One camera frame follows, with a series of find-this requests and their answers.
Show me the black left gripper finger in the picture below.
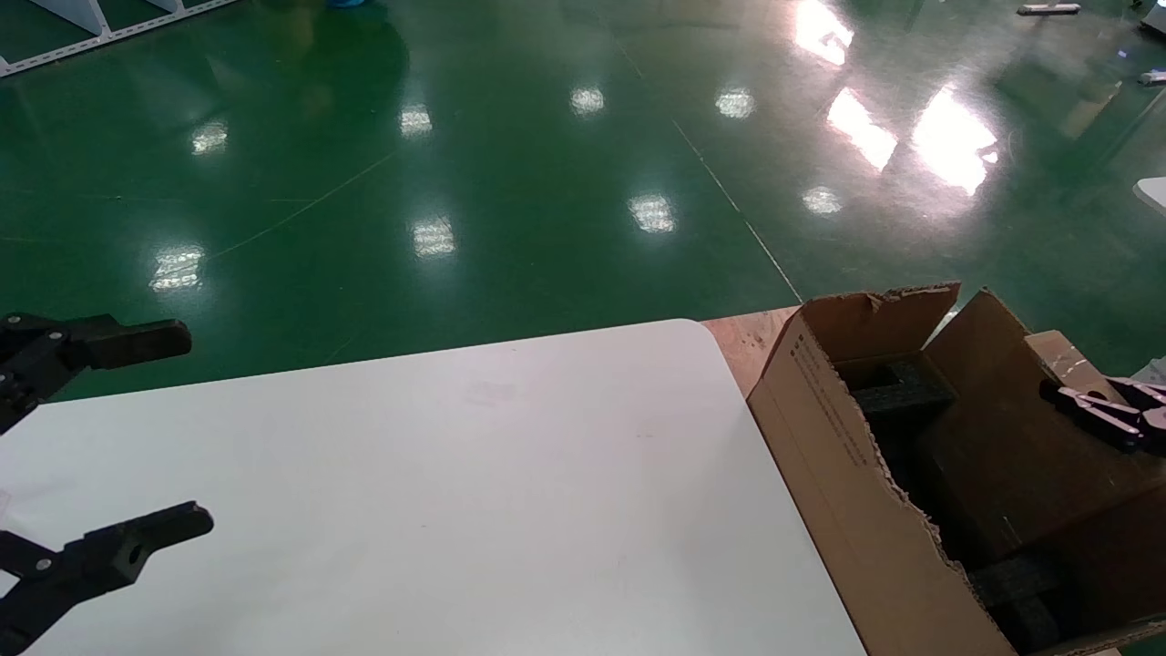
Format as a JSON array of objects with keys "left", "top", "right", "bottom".
[
  {"left": 0, "top": 502, "right": 215, "bottom": 656},
  {"left": 0, "top": 314, "right": 193, "bottom": 435}
]

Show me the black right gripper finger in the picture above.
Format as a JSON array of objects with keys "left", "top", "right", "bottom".
[
  {"left": 1040, "top": 381, "right": 1166, "bottom": 455},
  {"left": 1105, "top": 376, "right": 1166, "bottom": 407}
]

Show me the big torn cardboard box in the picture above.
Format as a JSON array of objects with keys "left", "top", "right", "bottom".
[{"left": 747, "top": 282, "right": 1166, "bottom": 656}]

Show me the black foam block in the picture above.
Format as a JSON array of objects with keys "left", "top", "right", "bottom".
[
  {"left": 966, "top": 545, "right": 1089, "bottom": 653},
  {"left": 836, "top": 355, "right": 959, "bottom": 422}
]

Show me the white metal shelf frame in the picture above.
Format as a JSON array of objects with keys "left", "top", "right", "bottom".
[{"left": 0, "top": 0, "right": 240, "bottom": 78}]

